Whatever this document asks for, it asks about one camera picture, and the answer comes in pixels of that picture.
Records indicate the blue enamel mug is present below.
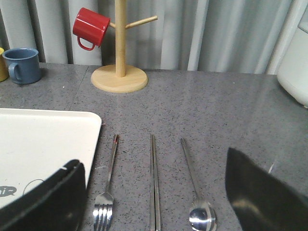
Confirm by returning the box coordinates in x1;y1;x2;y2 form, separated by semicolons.
2;48;41;85

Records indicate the silver metal spoon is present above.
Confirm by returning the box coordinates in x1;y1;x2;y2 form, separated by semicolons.
180;138;217;231

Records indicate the red enamel mug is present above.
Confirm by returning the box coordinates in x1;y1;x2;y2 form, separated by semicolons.
73;7;111;51

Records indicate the silver metal fork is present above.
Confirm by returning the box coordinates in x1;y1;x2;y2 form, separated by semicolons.
92;134;119;231

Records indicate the wooden mug tree stand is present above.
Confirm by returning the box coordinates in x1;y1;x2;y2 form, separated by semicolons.
91;0;158;93

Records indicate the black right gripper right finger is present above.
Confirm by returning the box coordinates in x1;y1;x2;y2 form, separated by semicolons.
225;148;308;231

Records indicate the yellow enamel mug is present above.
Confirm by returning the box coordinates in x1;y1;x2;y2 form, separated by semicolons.
0;47;9;82

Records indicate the white appliance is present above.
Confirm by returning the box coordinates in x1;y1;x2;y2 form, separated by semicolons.
277;0;308;108

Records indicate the beige rabbit serving tray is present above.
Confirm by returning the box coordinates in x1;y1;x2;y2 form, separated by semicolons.
0;108;102;207

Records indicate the silver metal chopstick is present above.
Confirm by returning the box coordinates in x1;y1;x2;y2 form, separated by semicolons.
151;134;161;231

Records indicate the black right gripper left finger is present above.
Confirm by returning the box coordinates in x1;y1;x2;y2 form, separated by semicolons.
0;159;87;231

